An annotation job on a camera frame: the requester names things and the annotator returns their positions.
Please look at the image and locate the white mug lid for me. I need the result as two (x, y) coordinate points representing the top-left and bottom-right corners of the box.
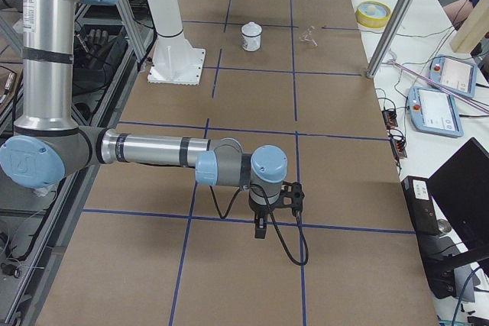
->
(241, 21), (262, 37)

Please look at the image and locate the orange connector board near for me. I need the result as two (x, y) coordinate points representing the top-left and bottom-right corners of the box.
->
(390, 138), (407, 160)

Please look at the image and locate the orange connector board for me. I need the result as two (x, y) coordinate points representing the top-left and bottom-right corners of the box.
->
(382, 109), (398, 129)
(390, 138), (407, 160)

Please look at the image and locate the black computer box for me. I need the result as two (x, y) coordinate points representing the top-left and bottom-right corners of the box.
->
(401, 176), (440, 236)

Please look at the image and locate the orange connector board far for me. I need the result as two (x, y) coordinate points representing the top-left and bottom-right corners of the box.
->
(382, 109), (398, 129)

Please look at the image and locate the white enamel mug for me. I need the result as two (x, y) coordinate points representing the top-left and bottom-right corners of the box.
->
(241, 33), (261, 52)

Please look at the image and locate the near teach pendant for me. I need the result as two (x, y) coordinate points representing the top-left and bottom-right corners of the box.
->
(407, 86), (464, 137)

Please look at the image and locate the teach pendant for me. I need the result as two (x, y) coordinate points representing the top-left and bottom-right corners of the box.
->
(429, 55), (477, 98)
(407, 86), (464, 137)

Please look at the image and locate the black monitor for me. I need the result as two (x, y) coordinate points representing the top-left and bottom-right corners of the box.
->
(427, 137), (489, 249)

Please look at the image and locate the yellow tape roll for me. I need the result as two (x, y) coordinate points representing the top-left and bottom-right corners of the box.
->
(355, 1), (392, 29)

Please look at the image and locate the far teach pendant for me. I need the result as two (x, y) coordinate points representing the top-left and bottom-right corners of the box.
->
(429, 55), (477, 98)

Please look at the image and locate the wooden beam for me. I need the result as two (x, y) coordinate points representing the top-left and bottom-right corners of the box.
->
(450, 0), (489, 53)

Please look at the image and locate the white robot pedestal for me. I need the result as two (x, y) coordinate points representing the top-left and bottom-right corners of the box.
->
(147, 0), (206, 86)

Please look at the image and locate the black equipment under frame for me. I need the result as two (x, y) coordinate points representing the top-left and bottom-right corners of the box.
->
(73, 26), (128, 96)

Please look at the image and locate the aluminium frame post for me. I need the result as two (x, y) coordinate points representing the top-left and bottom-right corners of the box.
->
(366, 0), (413, 79)

